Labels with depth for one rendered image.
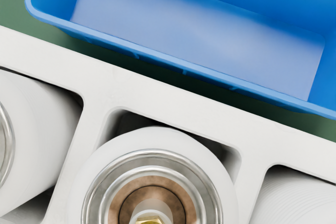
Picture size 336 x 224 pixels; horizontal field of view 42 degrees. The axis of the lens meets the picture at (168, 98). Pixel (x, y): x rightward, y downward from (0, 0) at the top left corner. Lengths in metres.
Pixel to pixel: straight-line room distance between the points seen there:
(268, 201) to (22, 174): 0.17
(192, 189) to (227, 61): 0.28
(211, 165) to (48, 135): 0.10
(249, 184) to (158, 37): 0.23
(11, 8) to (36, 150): 0.30
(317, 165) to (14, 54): 0.23
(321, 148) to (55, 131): 0.18
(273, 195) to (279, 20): 0.24
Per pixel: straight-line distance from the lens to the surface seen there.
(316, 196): 0.29
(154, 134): 0.24
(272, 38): 0.51
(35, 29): 0.52
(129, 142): 0.24
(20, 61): 0.33
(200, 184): 0.24
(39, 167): 0.27
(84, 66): 0.32
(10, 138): 0.25
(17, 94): 0.26
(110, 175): 0.24
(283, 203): 0.30
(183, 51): 0.49
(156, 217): 0.21
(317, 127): 0.52
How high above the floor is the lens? 0.49
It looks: 87 degrees down
